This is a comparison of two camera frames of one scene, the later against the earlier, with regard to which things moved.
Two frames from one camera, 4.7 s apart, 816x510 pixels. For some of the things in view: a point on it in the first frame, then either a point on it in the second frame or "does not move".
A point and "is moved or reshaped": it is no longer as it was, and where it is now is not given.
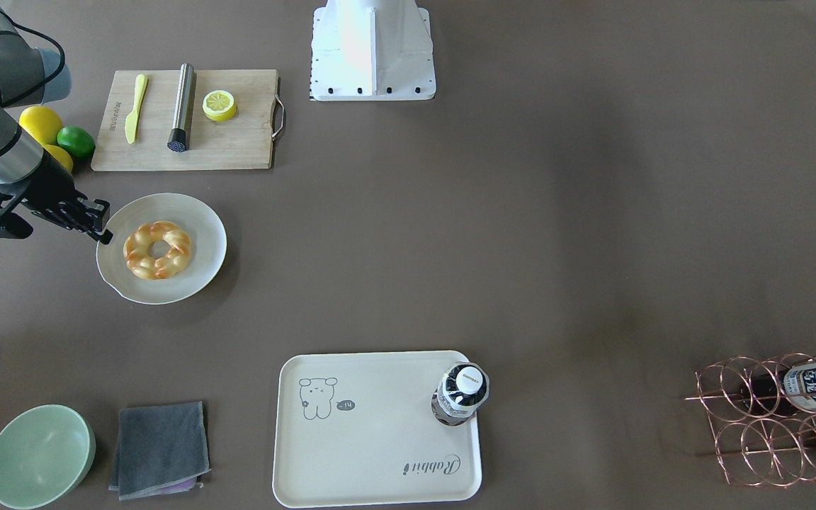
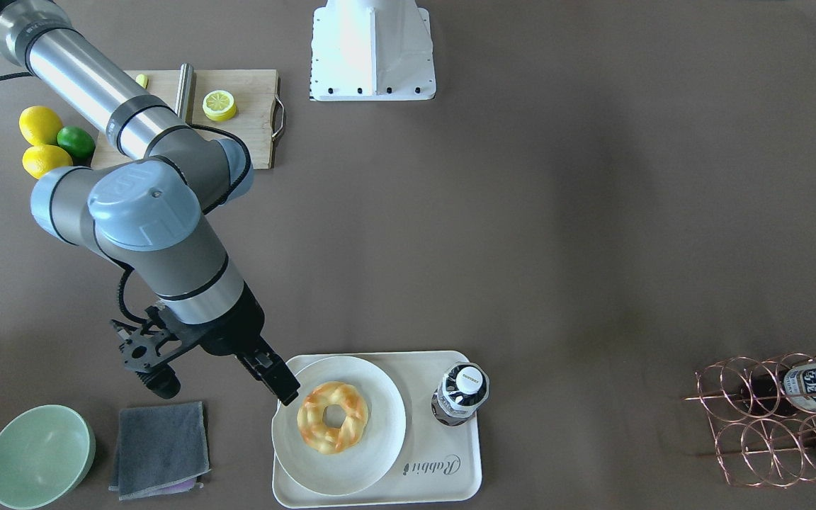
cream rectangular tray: x=360 y=428 does not move
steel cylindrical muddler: x=180 y=138 does not move
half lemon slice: x=219 y=105 does not move
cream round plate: x=207 y=253 is moved or reshaped
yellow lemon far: x=42 y=123 does not move
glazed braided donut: x=140 y=263 is moved or reshaped
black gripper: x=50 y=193 → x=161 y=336
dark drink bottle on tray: x=464 y=387 does not move
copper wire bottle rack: x=780 y=421 does not move
